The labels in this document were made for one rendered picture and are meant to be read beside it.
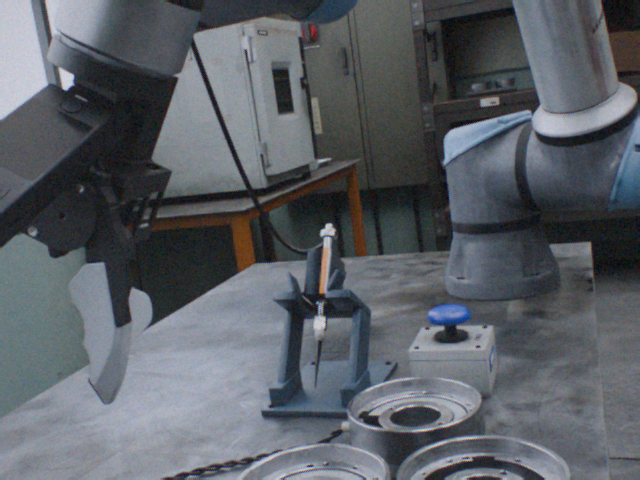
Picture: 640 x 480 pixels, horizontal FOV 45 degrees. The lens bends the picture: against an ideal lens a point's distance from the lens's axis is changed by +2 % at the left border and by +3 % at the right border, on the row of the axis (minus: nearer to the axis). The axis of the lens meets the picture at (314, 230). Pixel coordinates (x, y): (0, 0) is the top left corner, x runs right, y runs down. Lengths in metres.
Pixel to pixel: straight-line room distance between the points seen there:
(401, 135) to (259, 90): 1.73
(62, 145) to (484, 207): 0.67
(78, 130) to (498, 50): 4.14
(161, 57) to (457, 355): 0.40
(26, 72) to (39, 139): 2.52
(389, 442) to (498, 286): 0.47
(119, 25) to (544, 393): 0.48
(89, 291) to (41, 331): 2.27
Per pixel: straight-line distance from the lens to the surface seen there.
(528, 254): 1.04
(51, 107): 0.46
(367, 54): 4.40
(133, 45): 0.44
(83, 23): 0.45
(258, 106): 2.78
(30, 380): 2.71
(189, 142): 2.89
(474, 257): 1.03
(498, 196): 1.01
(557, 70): 0.91
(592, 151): 0.94
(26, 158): 0.43
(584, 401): 0.72
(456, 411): 0.63
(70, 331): 2.86
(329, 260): 0.74
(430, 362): 0.72
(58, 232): 0.48
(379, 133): 4.39
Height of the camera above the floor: 1.08
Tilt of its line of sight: 9 degrees down
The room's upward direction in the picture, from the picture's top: 8 degrees counter-clockwise
